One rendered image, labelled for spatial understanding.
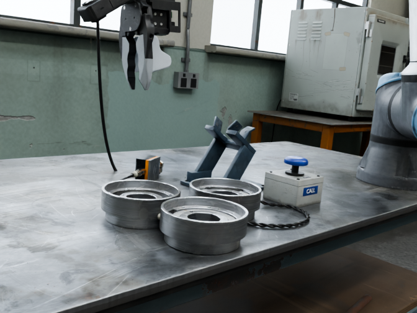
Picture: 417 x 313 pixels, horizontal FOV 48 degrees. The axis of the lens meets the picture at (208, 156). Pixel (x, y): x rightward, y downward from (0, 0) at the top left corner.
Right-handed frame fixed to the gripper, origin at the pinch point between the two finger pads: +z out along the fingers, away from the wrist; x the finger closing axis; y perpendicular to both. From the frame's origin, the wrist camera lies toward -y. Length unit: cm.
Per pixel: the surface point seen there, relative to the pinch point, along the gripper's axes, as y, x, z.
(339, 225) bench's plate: 14.3, -33.6, 20.0
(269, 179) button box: 14.2, -19.3, 15.7
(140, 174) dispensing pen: -1.6, -4.1, 15.5
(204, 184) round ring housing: 1.9, -17.6, 15.2
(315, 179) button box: 19.3, -24.8, 15.5
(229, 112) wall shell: 151, 153, 20
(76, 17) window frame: 50, 146, -28
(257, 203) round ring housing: 3.8, -27.3, 16.5
